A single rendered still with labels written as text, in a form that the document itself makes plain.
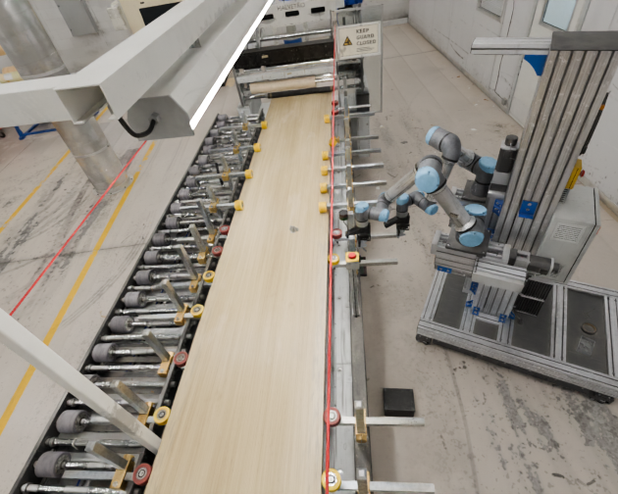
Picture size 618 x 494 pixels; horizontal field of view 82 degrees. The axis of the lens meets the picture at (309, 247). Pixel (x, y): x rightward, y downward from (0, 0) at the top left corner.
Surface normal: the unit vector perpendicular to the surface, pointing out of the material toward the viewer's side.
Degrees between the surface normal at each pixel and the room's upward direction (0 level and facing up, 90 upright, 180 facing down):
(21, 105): 90
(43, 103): 90
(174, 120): 90
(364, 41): 90
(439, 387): 0
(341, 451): 0
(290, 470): 0
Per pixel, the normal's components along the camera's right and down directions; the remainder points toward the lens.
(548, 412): -0.13, -0.71
